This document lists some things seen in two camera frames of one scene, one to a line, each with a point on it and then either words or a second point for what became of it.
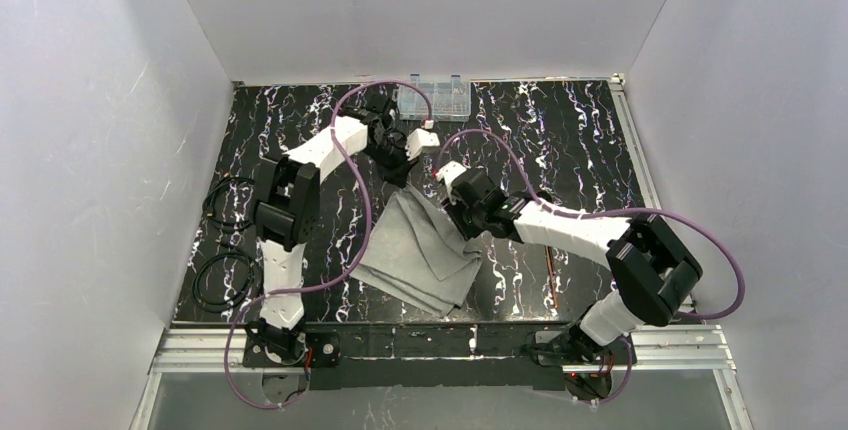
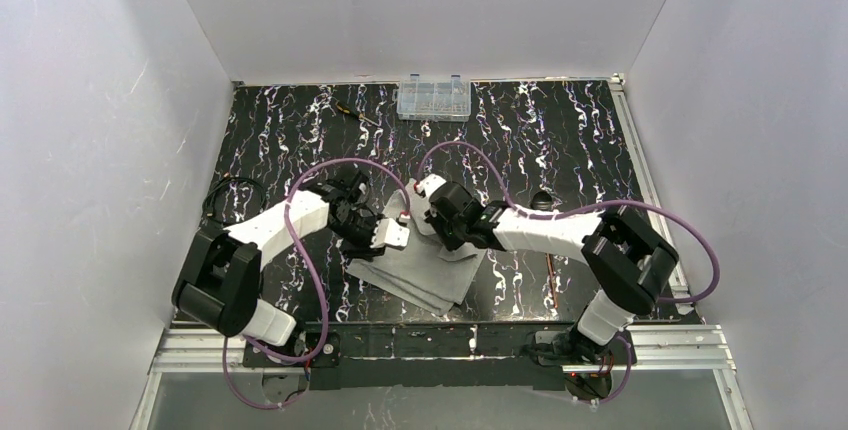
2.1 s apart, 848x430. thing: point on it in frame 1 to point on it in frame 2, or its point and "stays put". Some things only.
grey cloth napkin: x=416 y=257 stays put
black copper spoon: x=548 y=195 stays put
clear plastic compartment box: x=451 y=101 stays put
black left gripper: x=398 y=166 to x=361 y=227
